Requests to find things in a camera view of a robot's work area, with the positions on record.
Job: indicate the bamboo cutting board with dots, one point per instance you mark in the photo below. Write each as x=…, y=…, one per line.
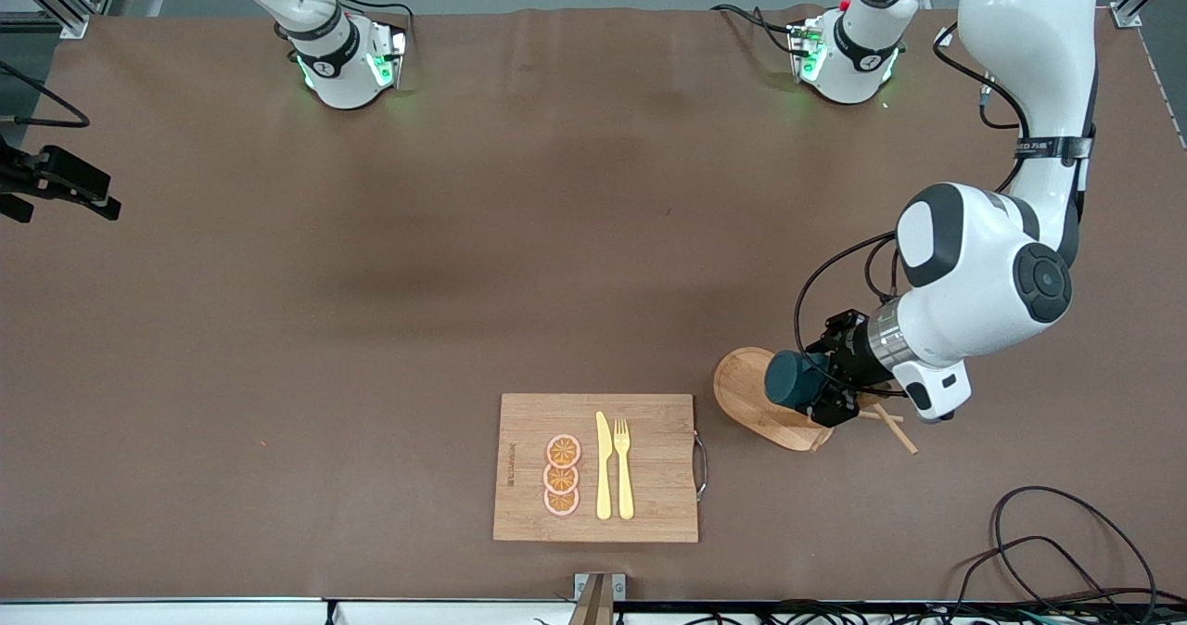
x=649, y=458

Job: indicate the yellow plastic fork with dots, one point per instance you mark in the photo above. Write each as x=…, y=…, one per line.
x=624, y=486

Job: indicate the table cover sheet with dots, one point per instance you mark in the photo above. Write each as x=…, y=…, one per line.
x=371, y=328

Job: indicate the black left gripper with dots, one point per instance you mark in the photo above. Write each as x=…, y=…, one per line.
x=847, y=358

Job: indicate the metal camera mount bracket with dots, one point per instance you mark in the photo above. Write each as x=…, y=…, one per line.
x=598, y=597

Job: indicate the small white paper scrap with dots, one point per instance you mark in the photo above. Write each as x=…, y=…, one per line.
x=946, y=35

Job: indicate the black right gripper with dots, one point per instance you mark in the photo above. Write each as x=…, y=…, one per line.
x=37, y=176

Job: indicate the orange citrus slice toy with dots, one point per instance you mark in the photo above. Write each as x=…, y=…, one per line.
x=561, y=503
x=563, y=451
x=560, y=479

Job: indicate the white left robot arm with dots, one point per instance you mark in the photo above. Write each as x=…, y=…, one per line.
x=983, y=273

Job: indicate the wooden mug tree stand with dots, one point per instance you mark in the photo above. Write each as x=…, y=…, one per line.
x=742, y=393

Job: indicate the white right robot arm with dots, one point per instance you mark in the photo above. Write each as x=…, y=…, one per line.
x=343, y=78

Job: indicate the yellow plastic knife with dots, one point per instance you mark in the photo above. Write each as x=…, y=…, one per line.
x=604, y=477

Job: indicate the dark teal ribbed cup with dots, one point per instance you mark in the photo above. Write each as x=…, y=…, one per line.
x=788, y=379

